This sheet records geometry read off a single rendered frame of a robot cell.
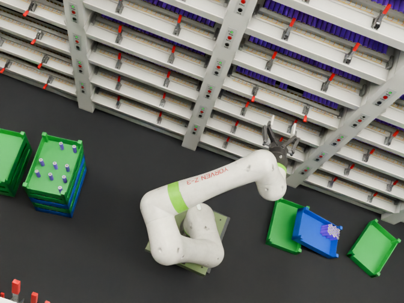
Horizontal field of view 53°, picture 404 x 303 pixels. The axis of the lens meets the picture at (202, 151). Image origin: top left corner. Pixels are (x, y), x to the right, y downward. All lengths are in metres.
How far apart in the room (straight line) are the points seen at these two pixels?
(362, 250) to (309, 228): 0.38
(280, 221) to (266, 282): 0.38
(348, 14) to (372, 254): 1.68
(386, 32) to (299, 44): 0.32
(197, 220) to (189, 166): 0.78
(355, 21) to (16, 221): 1.95
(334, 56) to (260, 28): 0.32
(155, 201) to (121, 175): 1.03
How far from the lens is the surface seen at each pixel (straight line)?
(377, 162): 2.38
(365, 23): 1.64
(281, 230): 2.61
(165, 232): 1.49
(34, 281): 2.40
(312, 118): 2.07
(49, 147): 2.26
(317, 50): 1.74
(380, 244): 2.90
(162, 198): 1.51
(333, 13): 1.60
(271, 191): 1.53
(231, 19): 1.69
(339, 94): 1.94
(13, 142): 2.49
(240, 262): 2.48
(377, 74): 1.81
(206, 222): 1.87
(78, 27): 2.10
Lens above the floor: 2.34
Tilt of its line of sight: 62 degrees down
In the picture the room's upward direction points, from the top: 24 degrees clockwise
